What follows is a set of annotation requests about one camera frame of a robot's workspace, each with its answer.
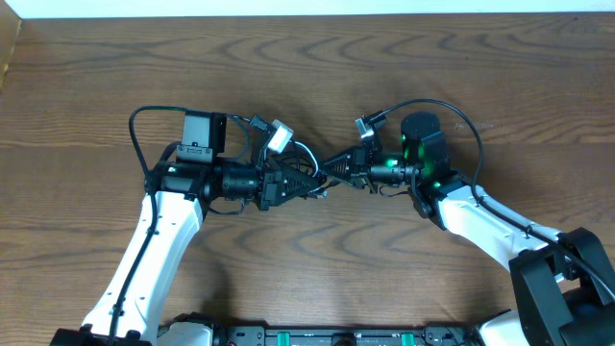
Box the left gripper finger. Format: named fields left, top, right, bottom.
left=266, top=157, right=308, bottom=179
left=280, top=173, right=322, bottom=205

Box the white cable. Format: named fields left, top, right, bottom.
left=292, top=139, right=320, bottom=178

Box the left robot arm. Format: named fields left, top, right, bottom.
left=52, top=109, right=324, bottom=345

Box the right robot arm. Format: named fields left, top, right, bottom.
left=321, top=112, right=614, bottom=345

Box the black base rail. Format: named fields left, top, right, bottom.
left=158, top=324, right=486, bottom=346

